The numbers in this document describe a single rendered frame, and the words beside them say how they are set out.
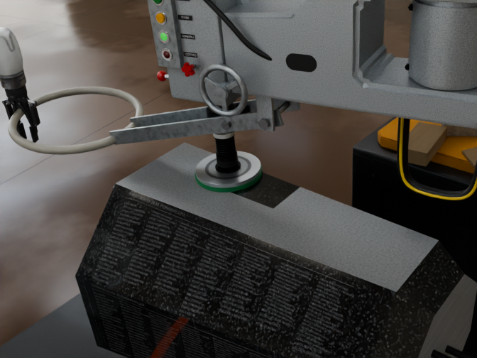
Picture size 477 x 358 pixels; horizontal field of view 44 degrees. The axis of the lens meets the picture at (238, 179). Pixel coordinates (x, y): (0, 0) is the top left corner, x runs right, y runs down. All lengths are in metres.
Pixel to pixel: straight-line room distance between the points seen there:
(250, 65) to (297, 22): 0.19
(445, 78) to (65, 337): 1.87
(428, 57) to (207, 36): 0.57
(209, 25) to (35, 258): 1.89
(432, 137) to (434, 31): 0.74
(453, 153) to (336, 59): 0.75
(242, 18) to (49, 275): 1.85
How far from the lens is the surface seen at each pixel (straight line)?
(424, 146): 1.98
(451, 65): 1.37
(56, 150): 2.05
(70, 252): 3.10
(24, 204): 3.61
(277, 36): 1.49
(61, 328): 2.68
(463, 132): 2.16
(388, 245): 1.59
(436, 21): 1.35
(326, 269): 1.52
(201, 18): 1.58
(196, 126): 1.80
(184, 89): 1.70
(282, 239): 1.60
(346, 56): 1.43
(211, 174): 1.87
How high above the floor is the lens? 1.79
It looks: 32 degrees down
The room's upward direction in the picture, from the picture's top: 6 degrees counter-clockwise
